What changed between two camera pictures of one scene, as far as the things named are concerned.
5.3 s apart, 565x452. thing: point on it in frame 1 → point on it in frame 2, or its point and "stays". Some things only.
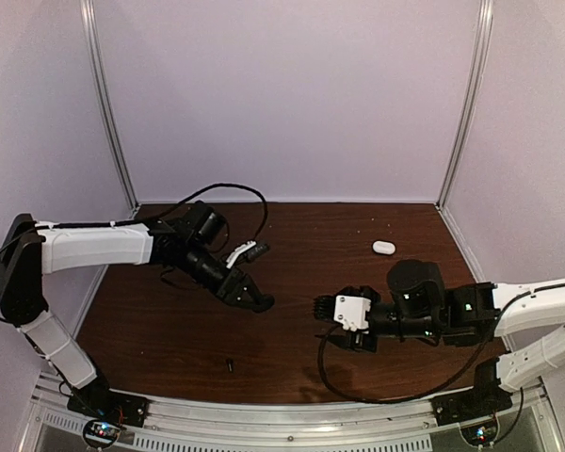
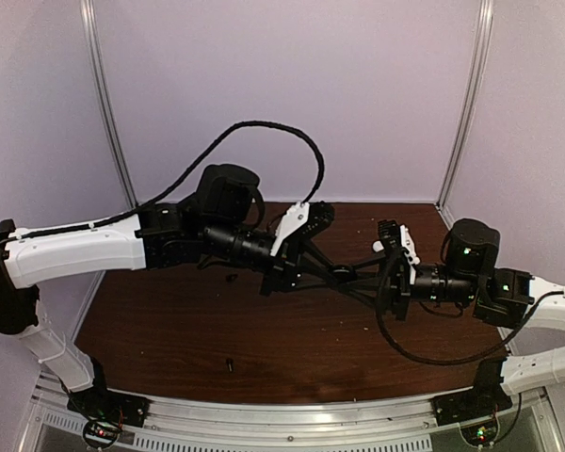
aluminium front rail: x=528 y=421 stays
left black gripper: x=234 y=285 → x=286 y=266
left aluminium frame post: x=90 y=26 stays
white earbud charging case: x=383 y=248 stays
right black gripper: x=358 y=343 → x=395 y=289
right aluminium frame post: x=480 y=52 stays
